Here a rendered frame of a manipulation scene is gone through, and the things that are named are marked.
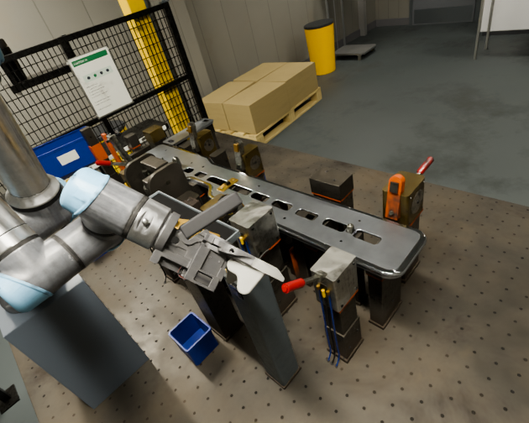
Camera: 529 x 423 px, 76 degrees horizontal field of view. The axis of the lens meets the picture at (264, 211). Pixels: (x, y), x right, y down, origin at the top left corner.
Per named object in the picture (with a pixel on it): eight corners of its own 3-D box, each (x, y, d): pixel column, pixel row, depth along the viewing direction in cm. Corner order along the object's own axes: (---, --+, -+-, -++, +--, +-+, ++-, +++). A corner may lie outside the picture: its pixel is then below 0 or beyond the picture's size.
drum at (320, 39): (321, 65, 545) (315, 19, 505) (343, 66, 517) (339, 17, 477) (304, 75, 525) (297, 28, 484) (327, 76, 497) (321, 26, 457)
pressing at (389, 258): (436, 229, 89) (436, 225, 88) (395, 287, 78) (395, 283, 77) (163, 143, 177) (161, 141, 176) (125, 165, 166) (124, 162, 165)
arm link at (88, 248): (55, 245, 62) (49, 224, 53) (107, 209, 68) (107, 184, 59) (86, 275, 62) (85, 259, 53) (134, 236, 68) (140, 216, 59)
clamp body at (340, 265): (364, 341, 100) (357, 256, 78) (342, 373, 94) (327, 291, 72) (343, 328, 105) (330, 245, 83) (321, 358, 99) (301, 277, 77)
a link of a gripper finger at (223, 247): (257, 271, 54) (214, 250, 58) (261, 261, 55) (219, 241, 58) (247, 265, 50) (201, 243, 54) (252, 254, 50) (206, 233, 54)
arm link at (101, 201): (87, 180, 58) (86, 154, 51) (147, 210, 60) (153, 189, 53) (58, 216, 54) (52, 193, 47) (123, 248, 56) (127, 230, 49)
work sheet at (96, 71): (134, 101, 194) (107, 44, 175) (98, 119, 183) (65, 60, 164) (133, 101, 195) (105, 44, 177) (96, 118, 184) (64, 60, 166)
